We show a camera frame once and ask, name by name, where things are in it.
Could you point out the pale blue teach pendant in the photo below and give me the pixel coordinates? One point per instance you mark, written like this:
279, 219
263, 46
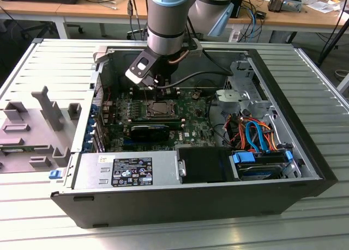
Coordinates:
222, 24

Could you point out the white power strip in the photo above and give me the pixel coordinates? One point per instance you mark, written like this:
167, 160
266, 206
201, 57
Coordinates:
234, 35

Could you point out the wooden desk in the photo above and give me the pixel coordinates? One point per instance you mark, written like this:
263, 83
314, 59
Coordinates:
95, 11

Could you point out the silver round bracket plate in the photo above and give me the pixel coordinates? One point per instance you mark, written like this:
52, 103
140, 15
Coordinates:
230, 95

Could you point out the black case fan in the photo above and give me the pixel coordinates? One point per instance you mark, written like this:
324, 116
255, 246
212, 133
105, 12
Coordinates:
121, 82

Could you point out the metal heat sink cooler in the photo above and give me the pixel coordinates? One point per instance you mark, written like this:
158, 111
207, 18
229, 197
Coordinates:
275, 3

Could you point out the CPU socket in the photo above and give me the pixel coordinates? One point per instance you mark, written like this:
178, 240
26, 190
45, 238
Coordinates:
149, 114

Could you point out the black graphics card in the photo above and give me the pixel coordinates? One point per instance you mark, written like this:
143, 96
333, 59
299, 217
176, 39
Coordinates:
148, 134

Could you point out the blue plastic clip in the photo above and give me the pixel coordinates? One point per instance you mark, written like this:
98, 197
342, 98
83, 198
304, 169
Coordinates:
55, 174

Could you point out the green RAM stick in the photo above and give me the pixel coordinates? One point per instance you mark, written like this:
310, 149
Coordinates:
16, 149
155, 122

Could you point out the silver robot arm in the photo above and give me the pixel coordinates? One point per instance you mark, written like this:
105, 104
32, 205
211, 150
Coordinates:
166, 21

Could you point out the silver drive cage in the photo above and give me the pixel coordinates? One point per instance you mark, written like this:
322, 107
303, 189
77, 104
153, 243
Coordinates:
256, 105

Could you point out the silver green CPU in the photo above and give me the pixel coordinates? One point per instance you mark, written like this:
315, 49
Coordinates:
161, 109

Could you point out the black PC case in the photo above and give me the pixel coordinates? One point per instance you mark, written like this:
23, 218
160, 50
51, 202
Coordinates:
163, 206

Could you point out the grey parts rack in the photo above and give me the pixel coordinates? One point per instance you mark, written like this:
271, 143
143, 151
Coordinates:
41, 130

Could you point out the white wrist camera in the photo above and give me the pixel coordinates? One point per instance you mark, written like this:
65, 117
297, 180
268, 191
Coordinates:
135, 75

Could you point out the silver power supply unit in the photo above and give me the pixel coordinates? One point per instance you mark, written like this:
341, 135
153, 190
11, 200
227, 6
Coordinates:
90, 168

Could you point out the white paper sheets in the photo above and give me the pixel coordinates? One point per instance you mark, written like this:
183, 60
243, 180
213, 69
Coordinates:
321, 6

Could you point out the grey desktop device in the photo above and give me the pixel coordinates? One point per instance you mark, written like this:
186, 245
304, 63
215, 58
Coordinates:
293, 5

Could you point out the hard disk drive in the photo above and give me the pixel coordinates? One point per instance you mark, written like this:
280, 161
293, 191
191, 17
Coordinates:
259, 171

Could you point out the blue disk carrier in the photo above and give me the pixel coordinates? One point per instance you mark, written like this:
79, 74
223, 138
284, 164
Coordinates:
244, 157

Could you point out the black upright box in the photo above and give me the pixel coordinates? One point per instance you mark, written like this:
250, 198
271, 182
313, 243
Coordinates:
237, 5

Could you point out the small black adapter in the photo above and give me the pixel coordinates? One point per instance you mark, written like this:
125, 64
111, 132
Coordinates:
260, 15

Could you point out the black RAM slot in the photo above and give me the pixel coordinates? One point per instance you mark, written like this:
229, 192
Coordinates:
139, 94

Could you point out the blue expansion card latch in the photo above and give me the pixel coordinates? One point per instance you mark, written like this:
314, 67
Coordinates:
92, 122

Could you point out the green motherboard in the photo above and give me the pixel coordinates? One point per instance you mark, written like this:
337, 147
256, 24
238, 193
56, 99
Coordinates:
196, 119

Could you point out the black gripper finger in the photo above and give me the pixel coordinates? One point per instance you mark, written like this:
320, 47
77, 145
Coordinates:
167, 90

